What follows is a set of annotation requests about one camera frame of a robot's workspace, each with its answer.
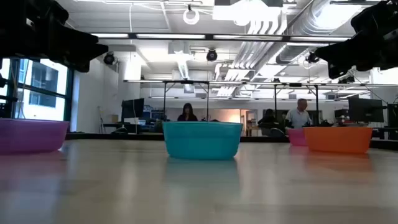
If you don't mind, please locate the orange plastic bowl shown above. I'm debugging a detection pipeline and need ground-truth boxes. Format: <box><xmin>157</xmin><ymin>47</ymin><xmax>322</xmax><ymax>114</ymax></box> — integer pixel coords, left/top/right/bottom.
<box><xmin>303</xmin><ymin>126</ymin><xmax>373</xmax><ymax>154</ymax></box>

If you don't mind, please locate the black overhead light bar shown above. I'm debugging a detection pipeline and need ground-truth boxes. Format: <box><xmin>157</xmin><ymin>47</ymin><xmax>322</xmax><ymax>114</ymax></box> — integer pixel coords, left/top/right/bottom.
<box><xmin>90</xmin><ymin>32</ymin><xmax>352</xmax><ymax>44</ymax></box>

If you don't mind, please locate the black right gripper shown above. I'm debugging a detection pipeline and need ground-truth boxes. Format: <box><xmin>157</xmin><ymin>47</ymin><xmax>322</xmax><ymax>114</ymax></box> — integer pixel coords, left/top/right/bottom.
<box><xmin>315</xmin><ymin>0</ymin><xmax>398</xmax><ymax>80</ymax></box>

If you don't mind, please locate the seated person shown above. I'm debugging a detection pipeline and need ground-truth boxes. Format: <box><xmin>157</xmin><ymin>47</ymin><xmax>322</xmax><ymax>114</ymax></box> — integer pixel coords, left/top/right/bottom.
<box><xmin>177</xmin><ymin>103</ymin><xmax>199</xmax><ymax>122</ymax></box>
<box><xmin>257</xmin><ymin>108</ymin><xmax>278</xmax><ymax>128</ymax></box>

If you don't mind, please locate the black metal table frame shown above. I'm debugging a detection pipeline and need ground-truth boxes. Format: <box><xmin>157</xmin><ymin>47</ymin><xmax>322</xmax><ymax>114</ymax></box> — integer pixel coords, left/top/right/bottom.
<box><xmin>65</xmin><ymin>133</ymin><xmax>398</xmax><ymax>150</ymax></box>

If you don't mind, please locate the teal plastic bowl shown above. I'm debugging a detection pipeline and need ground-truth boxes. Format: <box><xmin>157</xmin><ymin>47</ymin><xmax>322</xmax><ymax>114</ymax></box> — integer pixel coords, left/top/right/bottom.
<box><xmin>162</xmin><ymin>121</ymin><xmax>244</xmax><ymax>161</ymax></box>

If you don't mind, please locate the black-framed window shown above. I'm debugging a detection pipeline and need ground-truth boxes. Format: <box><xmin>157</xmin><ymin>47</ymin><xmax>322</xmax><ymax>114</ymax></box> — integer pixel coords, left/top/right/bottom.
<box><xmin>0</xmin><ymin>57</ymin><xmax>75</xmax><ymax>123</ymax></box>

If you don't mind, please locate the silver ventilation duct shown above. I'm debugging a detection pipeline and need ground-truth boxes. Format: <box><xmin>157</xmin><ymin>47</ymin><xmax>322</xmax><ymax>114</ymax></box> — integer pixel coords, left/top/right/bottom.
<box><xmin>275</xmin><ymin>0</ymin><xmax>368</xmax><ymax>65</ymax></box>

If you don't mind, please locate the black computer monitor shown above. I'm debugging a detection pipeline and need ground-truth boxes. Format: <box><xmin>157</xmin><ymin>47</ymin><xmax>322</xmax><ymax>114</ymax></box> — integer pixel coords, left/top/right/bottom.
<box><xmin>348</xmin><ymin>98</ymin><xmax>385</xmax><ymax>123</ymax></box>
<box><xmin>121</xmin><ymin>98</ymin><xmax>146</xmax><ymax>120</ymax></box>

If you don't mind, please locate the pink plastic bowl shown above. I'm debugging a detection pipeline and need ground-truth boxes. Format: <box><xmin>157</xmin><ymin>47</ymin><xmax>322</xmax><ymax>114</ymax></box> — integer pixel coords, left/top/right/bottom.
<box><xmin>287</xmin><ymin>128</ymin><xmax>308</xmax><ymax>147</ymax></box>

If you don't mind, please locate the purple plastic bowl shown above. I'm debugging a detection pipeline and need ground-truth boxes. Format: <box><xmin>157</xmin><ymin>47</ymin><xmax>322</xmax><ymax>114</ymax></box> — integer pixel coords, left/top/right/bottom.
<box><xmin>0</xmin><ymin>118</ymin><xmax>70</xmax><ymax>155</ymax></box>

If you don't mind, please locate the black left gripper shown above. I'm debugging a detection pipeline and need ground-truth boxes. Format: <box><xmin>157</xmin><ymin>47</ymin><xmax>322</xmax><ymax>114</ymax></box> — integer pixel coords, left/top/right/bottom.
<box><xmin>0</xmin><ymin>0</ymin><xmax>109</xmax><ymax>73</ymax></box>

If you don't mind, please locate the black metal rig stand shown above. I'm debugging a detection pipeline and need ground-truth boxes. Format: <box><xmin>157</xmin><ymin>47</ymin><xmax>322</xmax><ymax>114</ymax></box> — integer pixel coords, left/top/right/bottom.
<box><xmin>274</xmin><ymin>82</ymin><xmax>320</xmax><ymax>126</ymax></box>
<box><xmin>162</xmin><ymin>80</ymin><xmax>210</xmax><ymax>123</ymax></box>

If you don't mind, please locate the white ring lamp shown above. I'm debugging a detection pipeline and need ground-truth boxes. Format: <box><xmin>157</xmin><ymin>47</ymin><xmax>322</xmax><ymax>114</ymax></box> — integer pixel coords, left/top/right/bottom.
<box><xmin>182</xmin><ymin>7</ymin><xmax>200</xmax><ymax>26</ymax></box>

